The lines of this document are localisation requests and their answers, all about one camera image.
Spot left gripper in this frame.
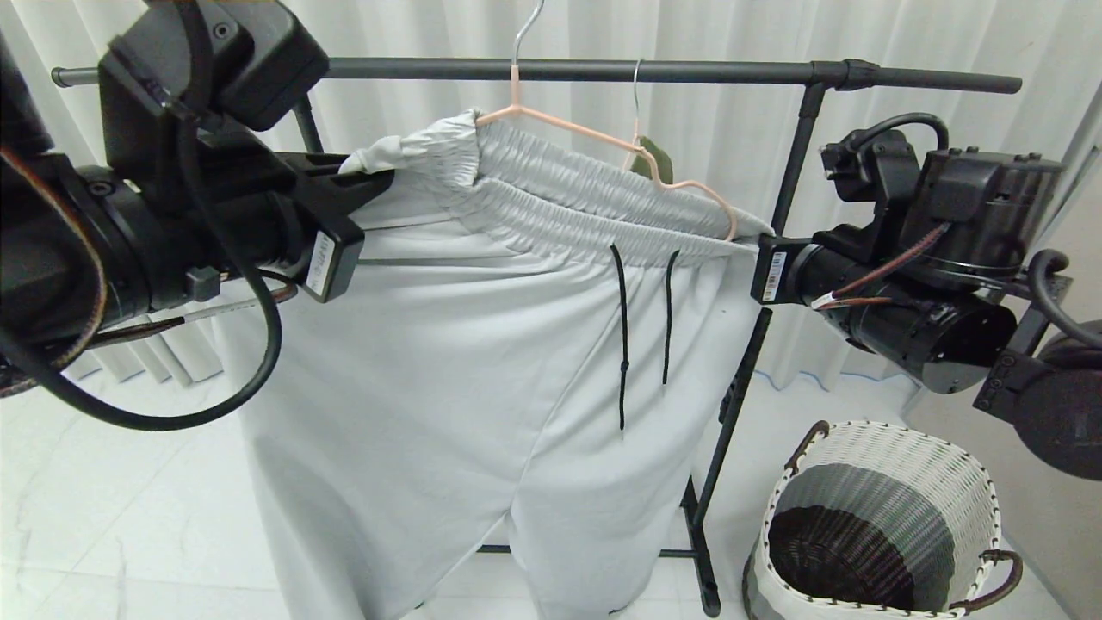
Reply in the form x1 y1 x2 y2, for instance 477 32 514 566
121 170 397 311

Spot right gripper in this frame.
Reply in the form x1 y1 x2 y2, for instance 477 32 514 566
751 232 879 341

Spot green long-sleeved shirt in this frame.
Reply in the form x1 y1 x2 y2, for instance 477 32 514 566
631 136 674 183

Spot pale grey shorts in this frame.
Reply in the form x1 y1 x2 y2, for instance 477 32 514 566
211 108 776 620

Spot white laundry basket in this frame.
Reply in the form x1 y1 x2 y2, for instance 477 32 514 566
742 419 1025 620

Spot black clothes rack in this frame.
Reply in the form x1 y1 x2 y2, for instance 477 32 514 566
50 56 1023 619

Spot white curtain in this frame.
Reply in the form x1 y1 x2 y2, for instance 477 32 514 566
0 0 1102 393

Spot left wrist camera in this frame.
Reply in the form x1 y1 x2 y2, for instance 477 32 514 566
97 0 331 216

